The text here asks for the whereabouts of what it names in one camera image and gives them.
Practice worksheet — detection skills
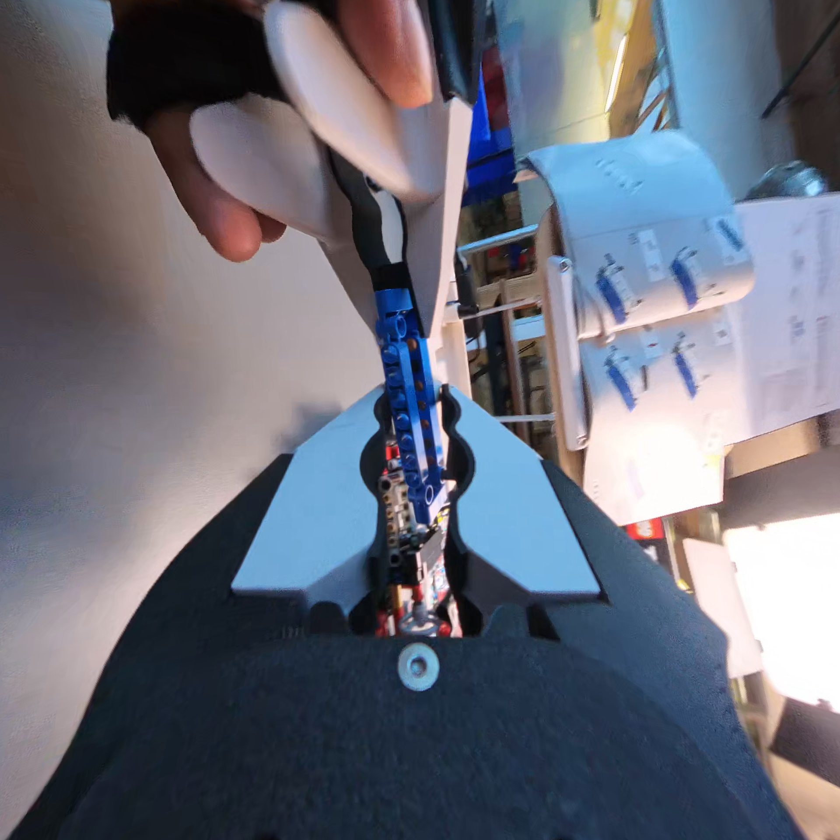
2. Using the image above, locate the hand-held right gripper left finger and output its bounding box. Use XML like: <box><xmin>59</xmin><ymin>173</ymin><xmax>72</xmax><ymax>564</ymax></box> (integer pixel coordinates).
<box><xmin>231</xmin><ymin>385</ymin><xmax>389</xmax><ymax>618</ymax></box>

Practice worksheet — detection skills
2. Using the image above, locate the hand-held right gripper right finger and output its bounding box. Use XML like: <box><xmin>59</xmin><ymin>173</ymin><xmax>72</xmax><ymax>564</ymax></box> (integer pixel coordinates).
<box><xmin>438</xmin><ymin>385</ymin><xmax>602</xmax><ymax>621</ymax></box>

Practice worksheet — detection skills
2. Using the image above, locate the person's left hand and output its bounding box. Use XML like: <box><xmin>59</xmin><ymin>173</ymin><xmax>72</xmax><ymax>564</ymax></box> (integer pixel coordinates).
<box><xmin>146</xmin><ymin>0</ymin><xmax>437</xmax><ymax>263</ymax></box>

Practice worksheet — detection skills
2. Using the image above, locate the blue and white lego panel assembly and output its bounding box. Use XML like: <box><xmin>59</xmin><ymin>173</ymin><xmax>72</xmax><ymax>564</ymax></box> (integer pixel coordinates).
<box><xmin>373</xmin><ymin>281</ymin><xmax>475</xmax><ymax>526</ymax></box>

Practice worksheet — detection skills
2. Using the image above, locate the lego instruction booklet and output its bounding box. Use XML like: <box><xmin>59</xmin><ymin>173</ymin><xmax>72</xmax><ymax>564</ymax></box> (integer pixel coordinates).
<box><xmin>515</xmin><ymin>129</ymin><xmax>757</xmax><ymax>526</ymax></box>

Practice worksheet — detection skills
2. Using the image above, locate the printed white paper sheet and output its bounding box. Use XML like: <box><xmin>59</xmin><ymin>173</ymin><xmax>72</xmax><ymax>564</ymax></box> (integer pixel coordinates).
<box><xmin>735</xmin><ymin>193</ymin><xmax>840</xmax><ymax>441</ymax></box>

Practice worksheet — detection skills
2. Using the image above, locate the lego set box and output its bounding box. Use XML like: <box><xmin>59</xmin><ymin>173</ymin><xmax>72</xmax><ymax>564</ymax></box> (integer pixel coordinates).
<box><xmin>626</xmin><ymin>518</ymin><xmax>697</xmax><ymax>592</ymax></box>

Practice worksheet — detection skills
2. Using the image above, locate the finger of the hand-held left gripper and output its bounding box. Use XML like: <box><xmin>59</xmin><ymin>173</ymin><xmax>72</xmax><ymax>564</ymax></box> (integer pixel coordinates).
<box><xmin>399</xmin><ymin>97</ymin><xmax>475</xmax><ymax>341</ymax></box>
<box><xmin>320</xmin><ymin>150</ymin><xmax>413</xmax><ymax>345</ymax></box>

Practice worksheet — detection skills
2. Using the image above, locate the partly built lego car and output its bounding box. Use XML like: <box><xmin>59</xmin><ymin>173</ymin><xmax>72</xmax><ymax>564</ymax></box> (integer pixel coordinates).
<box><xmin>374</xmin><ymin>433</ymin><xmax>462</xmax><ymax>639</ymax></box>

